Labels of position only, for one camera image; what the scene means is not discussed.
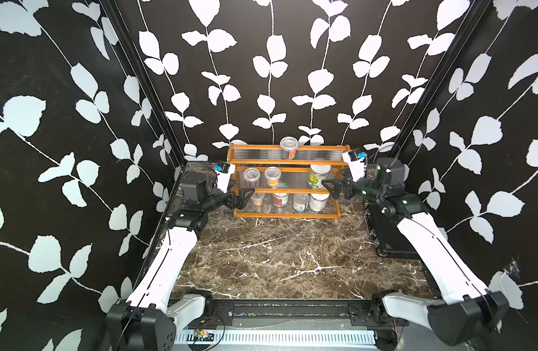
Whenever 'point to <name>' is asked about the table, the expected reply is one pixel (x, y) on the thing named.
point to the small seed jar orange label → (257, 199)
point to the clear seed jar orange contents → (273, 173)
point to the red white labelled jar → (279, 199)
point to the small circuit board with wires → (202, 336)
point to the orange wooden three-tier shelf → (287, 189)
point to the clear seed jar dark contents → (251, 175)
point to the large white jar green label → (317, 173)
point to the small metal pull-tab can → (300, 202)
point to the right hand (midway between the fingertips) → (331, 173)
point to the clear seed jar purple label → (289, 145)
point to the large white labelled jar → (317, 202)
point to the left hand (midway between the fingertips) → (244, 182)
